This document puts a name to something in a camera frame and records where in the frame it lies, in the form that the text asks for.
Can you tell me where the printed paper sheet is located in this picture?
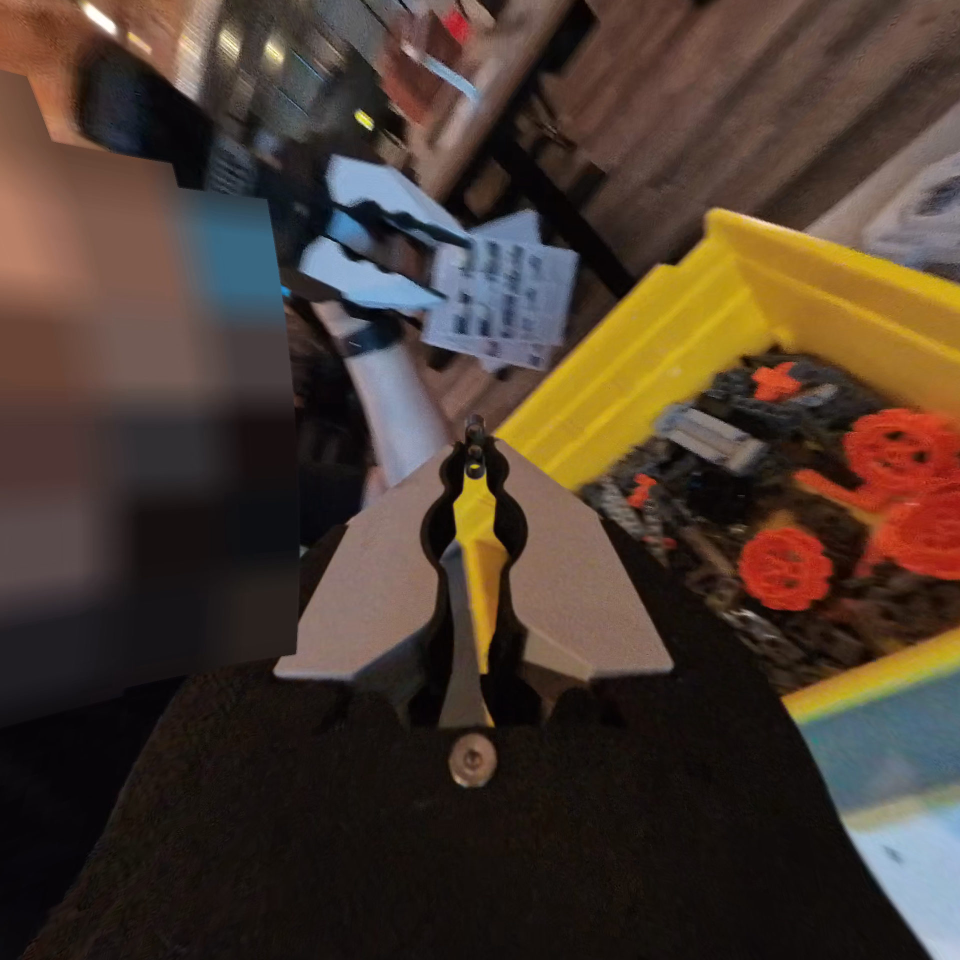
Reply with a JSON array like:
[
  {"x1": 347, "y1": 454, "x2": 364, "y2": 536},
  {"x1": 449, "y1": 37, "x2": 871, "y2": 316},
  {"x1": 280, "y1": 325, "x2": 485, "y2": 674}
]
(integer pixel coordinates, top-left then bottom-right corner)
[{"x1": 420, "y1": 210, "x2": 580, "y2": 372}]

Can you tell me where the white control hub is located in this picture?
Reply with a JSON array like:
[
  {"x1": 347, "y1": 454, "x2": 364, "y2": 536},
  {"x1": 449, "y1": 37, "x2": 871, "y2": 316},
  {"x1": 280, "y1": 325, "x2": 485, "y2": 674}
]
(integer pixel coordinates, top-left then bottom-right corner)
[{"x1": 862, "y1": 153, "x2": 960, "y2": 264}]

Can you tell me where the person's black clothing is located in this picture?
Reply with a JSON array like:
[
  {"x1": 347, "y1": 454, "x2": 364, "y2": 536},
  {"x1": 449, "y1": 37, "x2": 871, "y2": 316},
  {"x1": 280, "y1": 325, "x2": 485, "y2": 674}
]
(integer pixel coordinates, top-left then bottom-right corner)
[{"x1": 0, "y1": 675, "x2": 189, "y2": 960}]

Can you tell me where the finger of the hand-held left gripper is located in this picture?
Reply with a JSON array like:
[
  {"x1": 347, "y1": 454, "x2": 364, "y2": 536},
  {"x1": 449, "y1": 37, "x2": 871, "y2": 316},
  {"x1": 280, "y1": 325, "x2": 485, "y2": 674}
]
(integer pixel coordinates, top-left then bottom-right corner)
[
  {"x1": 298, "y1": 236, "x2": 450, "y2": 310},
  {"x1": 324, "y1": 153, "x2": 474, "y2": 249}
]

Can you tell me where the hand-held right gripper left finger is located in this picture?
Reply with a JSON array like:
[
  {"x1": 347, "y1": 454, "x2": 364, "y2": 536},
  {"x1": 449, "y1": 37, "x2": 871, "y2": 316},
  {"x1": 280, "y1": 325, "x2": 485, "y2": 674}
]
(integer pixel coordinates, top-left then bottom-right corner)
[{"x1": 273, "y1": 441, "x2": 462, "y2": 727}]

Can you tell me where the pile of small building parts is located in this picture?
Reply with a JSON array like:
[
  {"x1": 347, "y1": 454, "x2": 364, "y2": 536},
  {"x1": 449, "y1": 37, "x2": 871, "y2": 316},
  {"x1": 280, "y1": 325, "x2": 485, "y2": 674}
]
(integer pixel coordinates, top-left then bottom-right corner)
[{"x1": 581, "y1": 352, "x2": 960, "y2": 695}]

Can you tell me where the yellow plastic bin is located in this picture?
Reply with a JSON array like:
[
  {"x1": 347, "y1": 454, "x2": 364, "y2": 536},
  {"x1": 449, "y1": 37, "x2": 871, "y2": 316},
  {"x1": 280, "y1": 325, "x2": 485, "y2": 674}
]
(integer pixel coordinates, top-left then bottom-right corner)
[{"x1": 453, "y1": 208, "x2": 960, "y2": 725}]

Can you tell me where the orange round-hole gear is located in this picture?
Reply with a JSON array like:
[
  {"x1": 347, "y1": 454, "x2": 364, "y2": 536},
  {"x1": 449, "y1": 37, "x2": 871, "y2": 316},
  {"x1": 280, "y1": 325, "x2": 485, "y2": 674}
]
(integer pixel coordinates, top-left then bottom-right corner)
[
  {"x1": 873, "y1": 491, "x2": 960, "y2": 582},
  {"x1": 738, "y1": 528, "x2": 834, "y2": 610}
]

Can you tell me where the black desk leg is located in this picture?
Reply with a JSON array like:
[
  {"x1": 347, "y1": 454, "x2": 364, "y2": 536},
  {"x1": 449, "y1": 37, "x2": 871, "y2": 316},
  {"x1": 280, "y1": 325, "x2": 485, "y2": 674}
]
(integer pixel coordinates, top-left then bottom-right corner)
[{"x1": 487, "y1": 127, "x2": 639, "y2": 297}]

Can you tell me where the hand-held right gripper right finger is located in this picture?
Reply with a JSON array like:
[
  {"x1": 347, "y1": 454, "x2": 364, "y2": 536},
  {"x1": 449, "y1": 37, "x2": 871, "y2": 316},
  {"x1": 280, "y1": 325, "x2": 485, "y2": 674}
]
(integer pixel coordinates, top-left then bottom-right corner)
[{"x1": 483, "y1": 438, "x2": 675, "y2": 727}]

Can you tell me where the orange spoked gear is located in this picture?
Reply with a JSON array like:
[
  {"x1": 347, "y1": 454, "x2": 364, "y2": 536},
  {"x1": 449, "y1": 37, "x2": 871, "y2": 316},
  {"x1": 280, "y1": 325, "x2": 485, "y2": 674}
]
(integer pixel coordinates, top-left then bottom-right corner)
[{"x1": 843, "y1": 408, "x2": 960, "y2": 489}]

